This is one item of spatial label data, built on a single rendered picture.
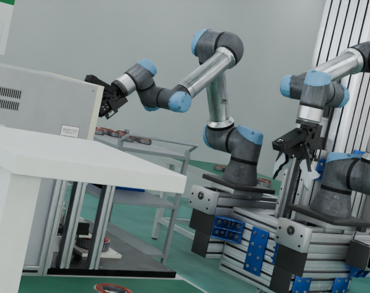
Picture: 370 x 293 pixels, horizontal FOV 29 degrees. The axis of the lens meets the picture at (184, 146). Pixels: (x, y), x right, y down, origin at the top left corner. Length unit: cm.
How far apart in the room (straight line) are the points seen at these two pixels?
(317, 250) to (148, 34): 633
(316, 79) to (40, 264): 97
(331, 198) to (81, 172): 154
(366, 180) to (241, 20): 703
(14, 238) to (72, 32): 698
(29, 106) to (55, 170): 95
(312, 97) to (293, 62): 798
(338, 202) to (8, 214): 161
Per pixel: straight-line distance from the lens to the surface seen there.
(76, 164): 127
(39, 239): 216
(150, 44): 874
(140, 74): 264
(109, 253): 245
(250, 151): 301
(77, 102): 225
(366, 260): 274
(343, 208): 269
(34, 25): 805
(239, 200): 301
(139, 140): 539
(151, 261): 251
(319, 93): 220
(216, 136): 308
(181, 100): 260
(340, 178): 268
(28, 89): 218
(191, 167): 613
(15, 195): 130
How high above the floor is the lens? 137
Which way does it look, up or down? 4 degrees down
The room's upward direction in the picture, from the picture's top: 13 degrees clockwise
